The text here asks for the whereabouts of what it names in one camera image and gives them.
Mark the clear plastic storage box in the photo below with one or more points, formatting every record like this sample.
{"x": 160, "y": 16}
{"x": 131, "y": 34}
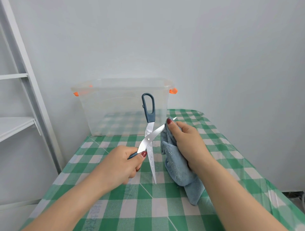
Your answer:
{"x": 114, "y": 109}

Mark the person's left forearm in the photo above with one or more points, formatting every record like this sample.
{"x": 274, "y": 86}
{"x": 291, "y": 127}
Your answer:
{"x": 66, "y": 209}

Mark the blue microfibre cloth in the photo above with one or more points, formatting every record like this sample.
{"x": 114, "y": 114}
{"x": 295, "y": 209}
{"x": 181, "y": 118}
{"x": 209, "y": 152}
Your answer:
{"x": 181, "y": 173}

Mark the person's left hand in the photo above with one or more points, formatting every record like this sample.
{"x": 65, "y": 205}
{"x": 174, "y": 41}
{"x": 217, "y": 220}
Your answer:
{"x": 116, "y": 169}

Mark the person's right forearm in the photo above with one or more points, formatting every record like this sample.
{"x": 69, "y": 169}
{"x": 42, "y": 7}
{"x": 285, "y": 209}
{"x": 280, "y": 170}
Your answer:
{"x": 238, "y": 204}

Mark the white metal shelf rack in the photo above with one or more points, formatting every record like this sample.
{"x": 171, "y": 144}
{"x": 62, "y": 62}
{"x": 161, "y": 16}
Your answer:
{"x": 14, "y": 128}

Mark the person's right hand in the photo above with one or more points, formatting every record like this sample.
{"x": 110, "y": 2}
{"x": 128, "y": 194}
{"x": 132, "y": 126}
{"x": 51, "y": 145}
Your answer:
{"x": 190, "y": 147}

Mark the green white checkered tablecloth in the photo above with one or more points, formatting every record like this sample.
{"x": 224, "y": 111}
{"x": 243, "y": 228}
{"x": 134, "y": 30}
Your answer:
{"x": 147, "y": 214}

